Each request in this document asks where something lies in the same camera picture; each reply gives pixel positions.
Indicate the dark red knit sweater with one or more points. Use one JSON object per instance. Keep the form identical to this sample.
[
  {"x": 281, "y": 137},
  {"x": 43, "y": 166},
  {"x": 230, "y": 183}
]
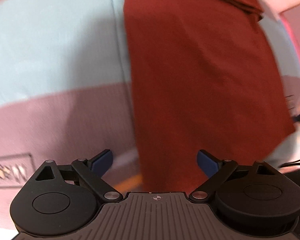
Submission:
[{"x": 204, "y": 77}]

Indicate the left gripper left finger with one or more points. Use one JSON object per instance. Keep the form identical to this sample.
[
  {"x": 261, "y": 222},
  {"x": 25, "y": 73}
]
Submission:
[{"x": 90, "y": 174}]

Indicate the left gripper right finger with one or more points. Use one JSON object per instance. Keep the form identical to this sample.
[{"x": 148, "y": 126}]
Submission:
[{"x": 217, "y": 171}]

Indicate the blue grey patterned bedsheet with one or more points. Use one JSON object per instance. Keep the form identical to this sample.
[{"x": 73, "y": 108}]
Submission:
[{"x": 66, "y": 88}]

